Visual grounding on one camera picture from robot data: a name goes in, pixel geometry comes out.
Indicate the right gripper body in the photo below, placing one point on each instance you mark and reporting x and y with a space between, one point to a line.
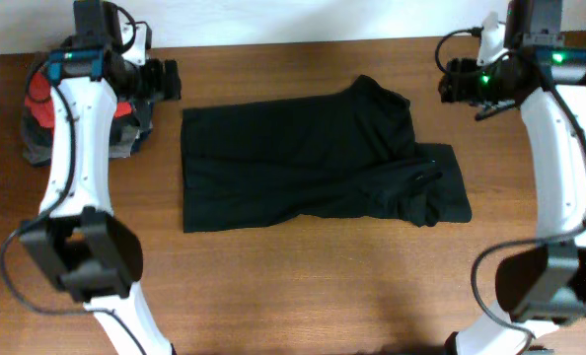
471 83

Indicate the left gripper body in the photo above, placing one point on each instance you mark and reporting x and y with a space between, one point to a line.
151 82

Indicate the black t-shirt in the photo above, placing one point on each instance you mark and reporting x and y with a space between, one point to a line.
346 155

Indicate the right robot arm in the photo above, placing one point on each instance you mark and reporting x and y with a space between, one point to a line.
523 63

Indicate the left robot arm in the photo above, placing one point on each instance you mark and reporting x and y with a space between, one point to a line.
75 240

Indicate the dark folded garment stack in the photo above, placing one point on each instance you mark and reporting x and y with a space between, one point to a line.
142 123

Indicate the grey folded garment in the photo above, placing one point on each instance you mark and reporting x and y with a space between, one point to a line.
123 143

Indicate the red folded t-shirt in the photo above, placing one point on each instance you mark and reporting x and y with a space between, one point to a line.
38 101

